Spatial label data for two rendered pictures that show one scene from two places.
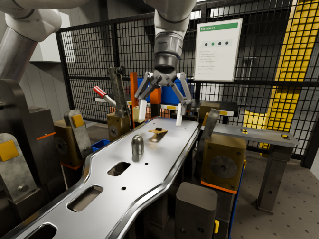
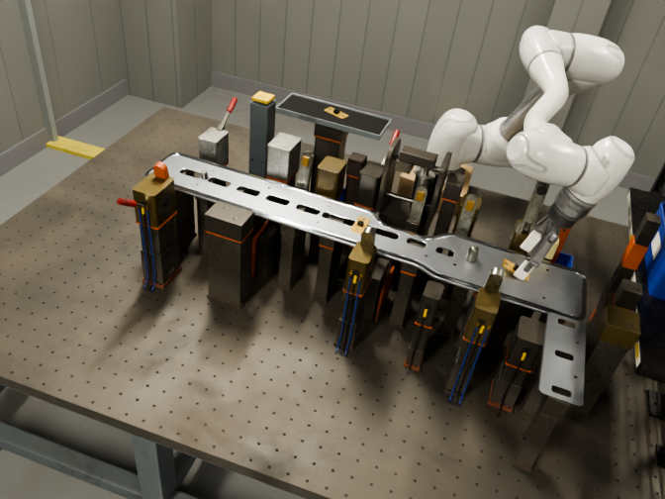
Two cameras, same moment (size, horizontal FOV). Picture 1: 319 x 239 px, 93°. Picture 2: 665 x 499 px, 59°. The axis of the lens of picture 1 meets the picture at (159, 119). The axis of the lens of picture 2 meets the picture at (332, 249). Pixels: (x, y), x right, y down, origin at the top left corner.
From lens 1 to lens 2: 1.50 m
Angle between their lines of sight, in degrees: 72
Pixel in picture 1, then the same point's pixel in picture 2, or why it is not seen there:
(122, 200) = (417, 255)
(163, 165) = (456, 273)
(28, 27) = not seen: hidden behind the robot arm
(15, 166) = (418, 205)
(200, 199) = (429, 290)
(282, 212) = (521, 481)
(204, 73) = not seen: outside the picture
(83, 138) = (466, 220)
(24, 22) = not seen: hidden behind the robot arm
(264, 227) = (487, 445)
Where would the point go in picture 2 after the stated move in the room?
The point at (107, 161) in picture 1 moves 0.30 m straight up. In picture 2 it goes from (449, 245) to (476, 155)
